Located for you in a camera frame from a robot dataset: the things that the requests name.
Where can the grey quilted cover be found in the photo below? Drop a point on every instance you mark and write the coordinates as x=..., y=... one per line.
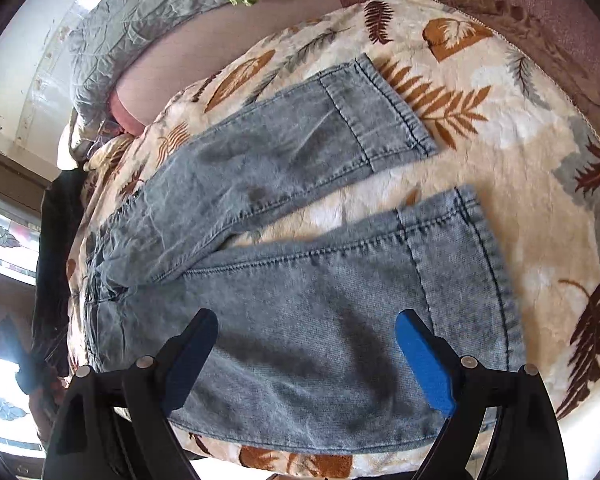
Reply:
x=130, y=20

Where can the pink upholstered headboard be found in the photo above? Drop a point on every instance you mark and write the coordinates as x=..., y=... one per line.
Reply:
x=545, y=15

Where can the pink bed sheet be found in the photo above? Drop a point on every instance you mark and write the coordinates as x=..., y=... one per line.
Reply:
x=220, y=45

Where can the blue denim pants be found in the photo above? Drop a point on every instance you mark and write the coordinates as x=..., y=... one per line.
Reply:
x=300, y=310

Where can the dark cloth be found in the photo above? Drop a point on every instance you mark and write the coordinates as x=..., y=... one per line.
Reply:
x=60, y=240

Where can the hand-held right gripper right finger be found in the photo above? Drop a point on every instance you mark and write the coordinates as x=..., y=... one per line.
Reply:
x=425, y=360

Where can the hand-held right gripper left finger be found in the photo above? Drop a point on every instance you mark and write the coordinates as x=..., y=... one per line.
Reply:
x=187, y=355

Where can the leaf print fleece blanket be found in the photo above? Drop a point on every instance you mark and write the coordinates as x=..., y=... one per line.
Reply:
x=520, y=150

